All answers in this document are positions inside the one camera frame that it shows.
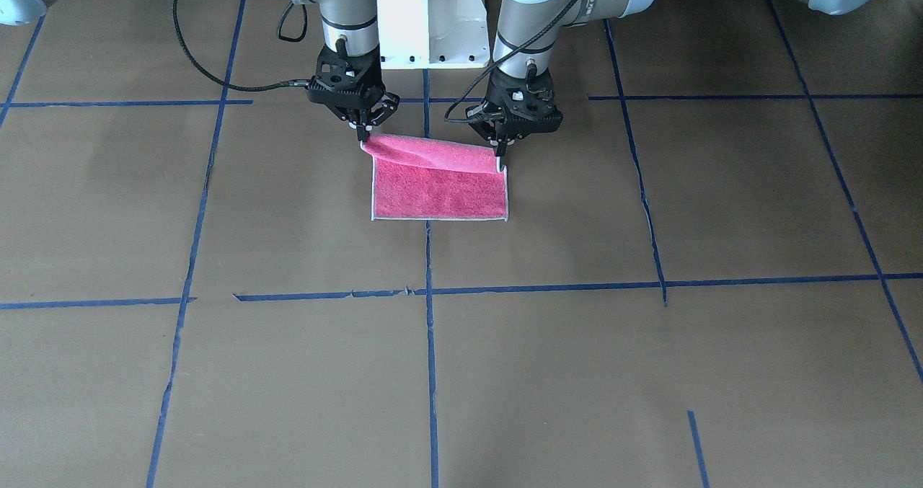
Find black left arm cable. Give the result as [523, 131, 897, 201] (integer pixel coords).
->
[443, 0, 588, 125]

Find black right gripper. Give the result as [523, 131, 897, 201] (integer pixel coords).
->
[306, 45, 401, 144]

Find pink towel with grey edge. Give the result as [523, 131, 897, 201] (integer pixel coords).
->
[360, 133, 510, 220]

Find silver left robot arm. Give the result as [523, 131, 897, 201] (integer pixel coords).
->
[464, 0, 870, 170]

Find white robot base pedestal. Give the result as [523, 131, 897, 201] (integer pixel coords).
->
[378, 0, 491, 70]

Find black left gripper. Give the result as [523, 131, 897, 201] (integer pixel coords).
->
[467, 70, 563, 172]

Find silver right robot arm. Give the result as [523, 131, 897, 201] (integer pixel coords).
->
[2, 0, 401, 144]

